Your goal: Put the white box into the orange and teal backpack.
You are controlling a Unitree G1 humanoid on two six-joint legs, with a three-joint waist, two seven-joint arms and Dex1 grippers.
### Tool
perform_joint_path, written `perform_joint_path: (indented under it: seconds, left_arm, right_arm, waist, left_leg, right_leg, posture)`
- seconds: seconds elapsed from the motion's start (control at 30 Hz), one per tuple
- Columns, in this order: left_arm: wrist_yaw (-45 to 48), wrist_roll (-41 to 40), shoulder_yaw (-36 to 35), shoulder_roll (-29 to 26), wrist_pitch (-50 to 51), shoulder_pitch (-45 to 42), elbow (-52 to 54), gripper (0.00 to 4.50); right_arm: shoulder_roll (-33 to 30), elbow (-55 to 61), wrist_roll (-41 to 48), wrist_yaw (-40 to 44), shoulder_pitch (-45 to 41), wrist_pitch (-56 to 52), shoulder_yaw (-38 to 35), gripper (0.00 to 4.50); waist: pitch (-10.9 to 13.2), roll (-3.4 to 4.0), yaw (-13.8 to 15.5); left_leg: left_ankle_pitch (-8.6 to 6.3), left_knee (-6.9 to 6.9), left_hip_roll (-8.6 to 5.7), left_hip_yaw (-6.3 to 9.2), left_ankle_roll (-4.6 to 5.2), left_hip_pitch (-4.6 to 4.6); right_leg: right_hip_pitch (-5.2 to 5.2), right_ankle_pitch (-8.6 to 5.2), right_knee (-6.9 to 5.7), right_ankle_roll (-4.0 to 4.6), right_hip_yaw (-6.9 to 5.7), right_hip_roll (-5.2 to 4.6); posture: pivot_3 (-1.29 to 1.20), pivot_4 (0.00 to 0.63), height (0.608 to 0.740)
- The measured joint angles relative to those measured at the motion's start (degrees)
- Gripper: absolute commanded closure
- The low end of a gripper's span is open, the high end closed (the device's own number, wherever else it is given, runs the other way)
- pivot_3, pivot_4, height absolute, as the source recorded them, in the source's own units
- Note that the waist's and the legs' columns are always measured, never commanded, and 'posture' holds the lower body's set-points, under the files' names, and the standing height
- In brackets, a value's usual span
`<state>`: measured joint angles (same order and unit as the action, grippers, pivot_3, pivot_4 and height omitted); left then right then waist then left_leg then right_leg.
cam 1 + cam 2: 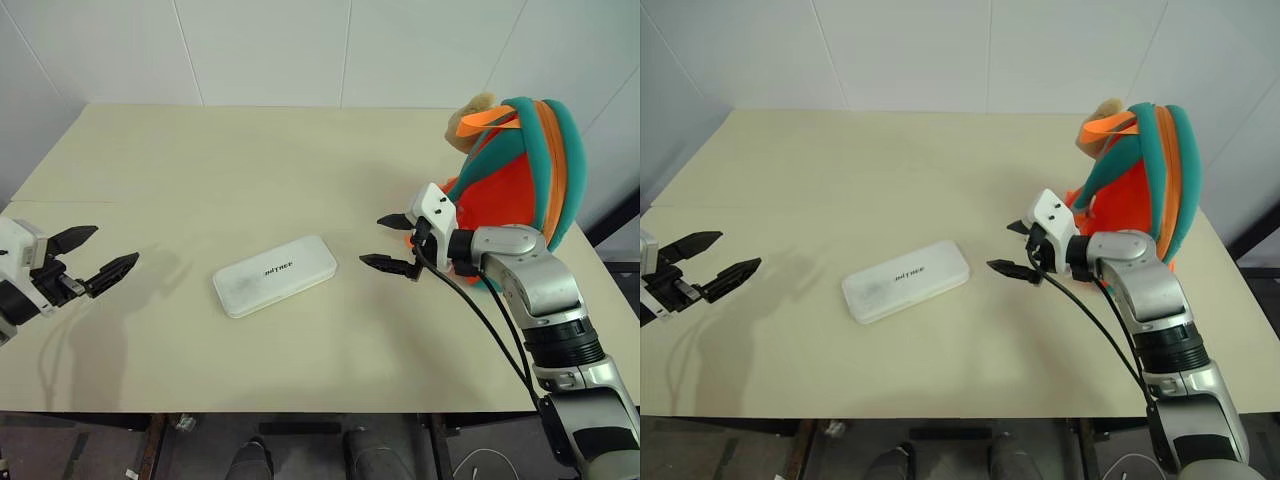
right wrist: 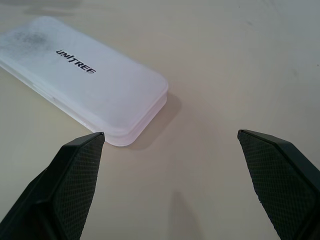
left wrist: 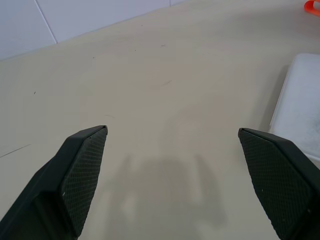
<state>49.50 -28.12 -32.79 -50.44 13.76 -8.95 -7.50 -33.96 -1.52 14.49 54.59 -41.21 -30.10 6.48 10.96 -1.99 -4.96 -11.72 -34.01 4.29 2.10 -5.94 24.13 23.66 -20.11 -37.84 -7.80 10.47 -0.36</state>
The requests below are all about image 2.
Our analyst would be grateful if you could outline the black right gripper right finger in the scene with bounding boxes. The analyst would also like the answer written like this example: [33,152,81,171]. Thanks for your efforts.
[237,129,320,240]

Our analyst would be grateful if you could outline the white translucent plastic case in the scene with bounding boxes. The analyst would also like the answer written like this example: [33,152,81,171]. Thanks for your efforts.
[0,16,169,147]

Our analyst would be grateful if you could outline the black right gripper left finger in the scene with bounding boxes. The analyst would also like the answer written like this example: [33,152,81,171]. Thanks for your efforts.
[0,131,106,240]

